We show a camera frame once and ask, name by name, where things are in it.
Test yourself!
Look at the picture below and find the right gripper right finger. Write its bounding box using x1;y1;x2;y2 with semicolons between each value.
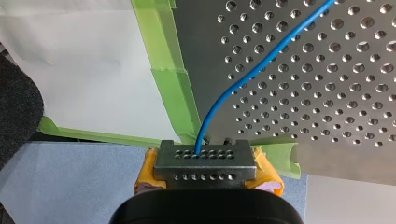
244;146;286;198

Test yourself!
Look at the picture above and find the blue cable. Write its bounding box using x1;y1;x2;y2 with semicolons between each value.
153;0;338;190

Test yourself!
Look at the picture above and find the black panel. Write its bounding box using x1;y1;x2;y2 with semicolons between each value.
0;49;45;171

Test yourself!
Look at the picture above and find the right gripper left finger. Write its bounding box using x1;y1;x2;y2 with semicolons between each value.
134;147;168;196

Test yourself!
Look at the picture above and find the grey board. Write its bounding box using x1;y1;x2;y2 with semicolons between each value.
0;141;309;224

